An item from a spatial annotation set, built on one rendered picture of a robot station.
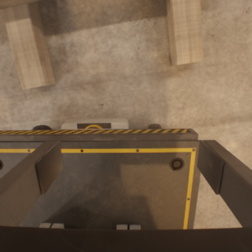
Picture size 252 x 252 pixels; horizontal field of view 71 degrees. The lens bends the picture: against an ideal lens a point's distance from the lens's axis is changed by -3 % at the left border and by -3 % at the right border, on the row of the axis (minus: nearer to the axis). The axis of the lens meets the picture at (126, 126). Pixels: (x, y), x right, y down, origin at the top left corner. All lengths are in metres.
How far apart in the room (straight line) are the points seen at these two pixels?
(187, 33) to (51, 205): 0.75
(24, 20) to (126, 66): 0.41
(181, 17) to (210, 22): 0.17
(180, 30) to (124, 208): 0.64
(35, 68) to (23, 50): 0.08
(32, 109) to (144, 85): 0.52
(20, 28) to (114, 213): 0.73
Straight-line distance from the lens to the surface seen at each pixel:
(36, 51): 0.79
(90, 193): 0.61
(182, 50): 0.73
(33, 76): 0.79
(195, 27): 0.75
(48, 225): 0.73
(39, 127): 0.81
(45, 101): 0.90
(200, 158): 0.17
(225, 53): 0.90
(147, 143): 0.52
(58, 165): 0.17
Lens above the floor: 0.80
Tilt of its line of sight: 74 degrees down
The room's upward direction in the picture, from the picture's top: 175 degrees counter-clockwise
